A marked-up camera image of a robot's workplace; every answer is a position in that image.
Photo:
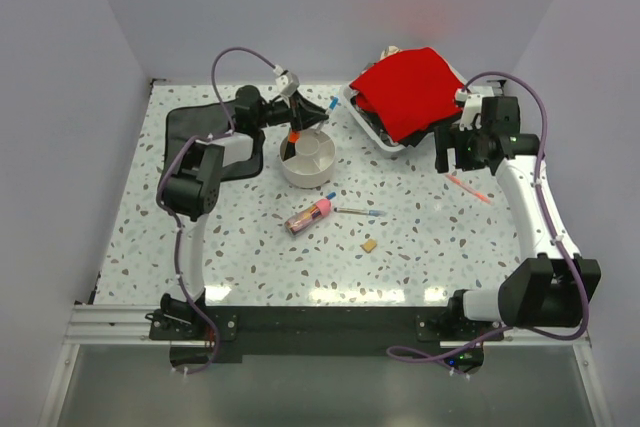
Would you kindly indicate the black garment in basket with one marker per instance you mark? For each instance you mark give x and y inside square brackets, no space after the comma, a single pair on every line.
[392,122]

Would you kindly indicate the beige item behind basket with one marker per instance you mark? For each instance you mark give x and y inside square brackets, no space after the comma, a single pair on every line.
[389,51]

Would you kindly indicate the white marker blue cap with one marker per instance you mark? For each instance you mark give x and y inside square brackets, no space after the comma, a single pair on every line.
[333,104]

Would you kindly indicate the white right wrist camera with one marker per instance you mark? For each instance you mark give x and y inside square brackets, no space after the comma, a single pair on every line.
[471,104]

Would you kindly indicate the clear blue ballpoint pen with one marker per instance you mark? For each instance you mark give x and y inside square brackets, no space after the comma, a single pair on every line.
[361,212]

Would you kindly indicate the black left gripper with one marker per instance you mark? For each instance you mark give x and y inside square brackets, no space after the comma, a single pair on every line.
[301,113]

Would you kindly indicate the orange capped marker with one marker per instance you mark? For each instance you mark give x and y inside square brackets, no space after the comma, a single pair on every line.
[290,151]

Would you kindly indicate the small tan eraser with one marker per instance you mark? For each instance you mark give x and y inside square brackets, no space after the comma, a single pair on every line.
[369,245]

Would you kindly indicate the orange gel pen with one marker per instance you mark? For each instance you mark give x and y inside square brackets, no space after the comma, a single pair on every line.
[468,188]

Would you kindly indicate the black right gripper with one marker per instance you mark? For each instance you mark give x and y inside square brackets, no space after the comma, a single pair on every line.
[449,137]

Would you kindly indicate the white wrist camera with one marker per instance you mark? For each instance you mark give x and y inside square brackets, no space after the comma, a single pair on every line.
[471,104]
[287,84]

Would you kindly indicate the red cloth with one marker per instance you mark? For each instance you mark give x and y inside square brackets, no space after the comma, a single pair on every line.
[410,92]

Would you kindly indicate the white round divided organizer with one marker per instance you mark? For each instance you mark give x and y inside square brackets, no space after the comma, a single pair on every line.
[313,163]

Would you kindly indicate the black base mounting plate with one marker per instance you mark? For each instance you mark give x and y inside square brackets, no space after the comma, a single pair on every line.
[357,331]

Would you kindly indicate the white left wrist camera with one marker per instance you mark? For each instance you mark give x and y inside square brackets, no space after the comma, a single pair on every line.
[287,84]

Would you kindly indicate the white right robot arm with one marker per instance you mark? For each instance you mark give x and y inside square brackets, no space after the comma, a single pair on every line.
[554,283]

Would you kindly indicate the pink capped crayon tube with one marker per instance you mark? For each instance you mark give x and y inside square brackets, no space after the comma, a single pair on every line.
[308,217]

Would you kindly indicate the white perforated plastic basket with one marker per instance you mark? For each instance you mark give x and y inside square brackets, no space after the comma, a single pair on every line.
[390,117]

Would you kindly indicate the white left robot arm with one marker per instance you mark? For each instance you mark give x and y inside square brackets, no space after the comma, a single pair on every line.
[206,146]

